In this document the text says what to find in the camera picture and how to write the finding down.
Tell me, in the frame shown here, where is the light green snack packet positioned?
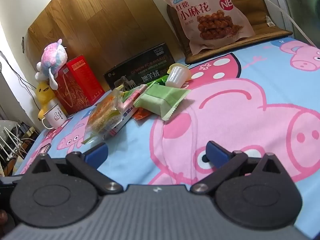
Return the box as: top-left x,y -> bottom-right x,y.
133,84 -> 192,122

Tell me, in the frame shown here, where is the yellow plush toy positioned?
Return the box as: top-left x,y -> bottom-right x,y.
35,81 -> 54,119

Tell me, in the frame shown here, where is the pink and white snack box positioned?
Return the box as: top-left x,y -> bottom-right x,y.
104,85 -> 147,140

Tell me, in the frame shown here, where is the wooden headboard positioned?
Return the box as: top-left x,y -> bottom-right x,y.
26,0 -> 185,80

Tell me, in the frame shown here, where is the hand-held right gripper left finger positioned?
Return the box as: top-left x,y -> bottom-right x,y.
25,142 -> 123,195

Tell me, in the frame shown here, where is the clear plastic jelly cup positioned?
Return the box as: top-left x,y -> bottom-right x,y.
165,64 -> 192,88

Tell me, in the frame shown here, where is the clear packet of yellow cake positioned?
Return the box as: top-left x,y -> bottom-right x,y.
84,85 -> 124,140

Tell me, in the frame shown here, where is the white cable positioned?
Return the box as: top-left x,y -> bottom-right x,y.
232,0 -> 320,49

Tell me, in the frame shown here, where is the black cardboard box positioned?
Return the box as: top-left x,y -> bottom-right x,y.
104,42 -> 176,92

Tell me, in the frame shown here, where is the glossy green snack packet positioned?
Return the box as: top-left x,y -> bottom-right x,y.
150,75 -> 169,87

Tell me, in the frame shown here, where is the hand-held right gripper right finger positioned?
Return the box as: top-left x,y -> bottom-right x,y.
190,141 -> 288,195

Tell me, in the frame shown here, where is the pastel plush toy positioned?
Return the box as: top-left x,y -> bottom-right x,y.
35,38 -> 68,90

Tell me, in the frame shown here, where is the white drying rack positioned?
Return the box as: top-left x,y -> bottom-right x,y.
0,120 -> 33,160

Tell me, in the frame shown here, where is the white enamel mug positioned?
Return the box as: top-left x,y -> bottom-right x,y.
41,104 -> 67,130

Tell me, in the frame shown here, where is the large pink snack bag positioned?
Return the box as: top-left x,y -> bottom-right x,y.
161,0 -> 255,55

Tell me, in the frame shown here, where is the red gift box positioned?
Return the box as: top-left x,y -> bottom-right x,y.
53,55 -> 105,115

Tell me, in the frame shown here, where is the red snack packet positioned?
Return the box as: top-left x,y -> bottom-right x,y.
132,107 -> 152,120

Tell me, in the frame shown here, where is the pig cartoon printed blanket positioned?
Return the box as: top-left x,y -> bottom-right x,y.
12,37 -> 320,230

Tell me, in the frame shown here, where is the patterned glass sliding door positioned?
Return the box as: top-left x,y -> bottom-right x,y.
270,0 -> 320,48

